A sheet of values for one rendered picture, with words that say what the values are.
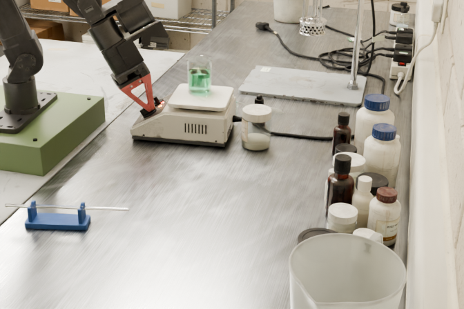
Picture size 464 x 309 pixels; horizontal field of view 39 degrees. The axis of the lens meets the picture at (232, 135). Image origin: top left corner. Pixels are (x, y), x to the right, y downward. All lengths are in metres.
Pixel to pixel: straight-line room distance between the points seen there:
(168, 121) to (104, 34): 0.21
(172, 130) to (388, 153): 0.43
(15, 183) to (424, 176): 0.71
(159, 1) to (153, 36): 2.25
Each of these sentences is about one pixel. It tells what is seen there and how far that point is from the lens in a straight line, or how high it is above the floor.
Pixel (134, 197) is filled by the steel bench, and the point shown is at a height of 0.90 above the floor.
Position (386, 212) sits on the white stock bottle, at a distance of 1.02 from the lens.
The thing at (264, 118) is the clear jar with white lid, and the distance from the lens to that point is 1.28.
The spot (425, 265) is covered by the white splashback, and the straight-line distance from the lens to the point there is 0.84.
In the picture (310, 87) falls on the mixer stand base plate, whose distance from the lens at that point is 1.63.
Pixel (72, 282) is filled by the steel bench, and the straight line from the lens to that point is 0.97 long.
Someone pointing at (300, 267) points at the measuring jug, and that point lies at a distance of 0.78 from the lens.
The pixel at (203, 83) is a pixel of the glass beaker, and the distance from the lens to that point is 1.34.
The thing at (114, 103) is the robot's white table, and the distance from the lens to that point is 1.55.
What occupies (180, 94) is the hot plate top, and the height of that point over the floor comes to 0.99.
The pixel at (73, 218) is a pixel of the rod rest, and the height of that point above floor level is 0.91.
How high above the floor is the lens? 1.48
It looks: 25 degrees down
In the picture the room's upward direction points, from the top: 1 degrees clockwise
